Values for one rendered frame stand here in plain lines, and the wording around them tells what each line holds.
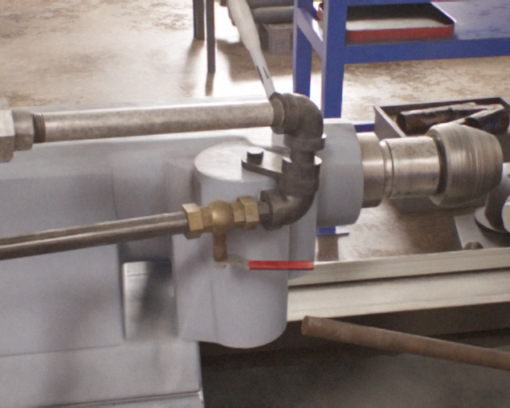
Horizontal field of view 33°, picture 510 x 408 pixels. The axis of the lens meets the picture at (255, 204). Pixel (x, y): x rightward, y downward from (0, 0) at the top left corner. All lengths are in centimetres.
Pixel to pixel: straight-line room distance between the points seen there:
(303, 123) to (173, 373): 28
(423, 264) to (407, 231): 181
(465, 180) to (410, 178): 6
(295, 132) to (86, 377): 31
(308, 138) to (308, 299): 48
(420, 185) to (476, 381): 40
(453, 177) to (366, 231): 213
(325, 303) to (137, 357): 38
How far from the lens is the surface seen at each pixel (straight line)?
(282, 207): 71
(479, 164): 91
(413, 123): 320
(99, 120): 63
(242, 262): 73
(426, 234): 303
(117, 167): 79
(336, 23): 270
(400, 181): 89
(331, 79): 275
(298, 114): 69
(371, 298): 116
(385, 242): 296
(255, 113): 68
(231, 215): 70
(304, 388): 118
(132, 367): 83
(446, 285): 121
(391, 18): 303
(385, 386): 119
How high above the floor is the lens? 148
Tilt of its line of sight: 28 degrees down
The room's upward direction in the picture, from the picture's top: straight up
